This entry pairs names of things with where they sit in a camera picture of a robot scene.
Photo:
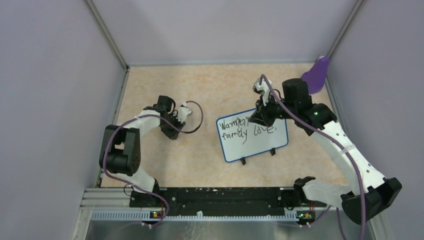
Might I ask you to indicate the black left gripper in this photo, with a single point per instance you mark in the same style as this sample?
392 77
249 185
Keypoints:
172 134

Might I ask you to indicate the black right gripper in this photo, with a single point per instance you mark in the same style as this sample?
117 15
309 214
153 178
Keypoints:
265 119

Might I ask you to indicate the blue framed whiteboard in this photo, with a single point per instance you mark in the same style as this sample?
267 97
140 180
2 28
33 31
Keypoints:
241 139

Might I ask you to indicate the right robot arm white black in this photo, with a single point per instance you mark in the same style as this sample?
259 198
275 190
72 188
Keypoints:
368 192

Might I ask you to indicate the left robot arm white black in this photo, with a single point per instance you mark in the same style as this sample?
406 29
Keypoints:
120 154

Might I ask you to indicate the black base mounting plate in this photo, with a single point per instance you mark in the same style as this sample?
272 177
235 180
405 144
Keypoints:
223 201

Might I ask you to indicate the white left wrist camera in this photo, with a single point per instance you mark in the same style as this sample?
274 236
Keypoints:
182 112

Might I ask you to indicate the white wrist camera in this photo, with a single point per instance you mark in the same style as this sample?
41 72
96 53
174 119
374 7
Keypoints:
182 112
260 87

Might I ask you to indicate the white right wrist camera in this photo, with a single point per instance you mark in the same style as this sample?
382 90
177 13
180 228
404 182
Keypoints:
260 87

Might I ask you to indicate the white slotted cable duct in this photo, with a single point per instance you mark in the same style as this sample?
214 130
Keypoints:
147 216

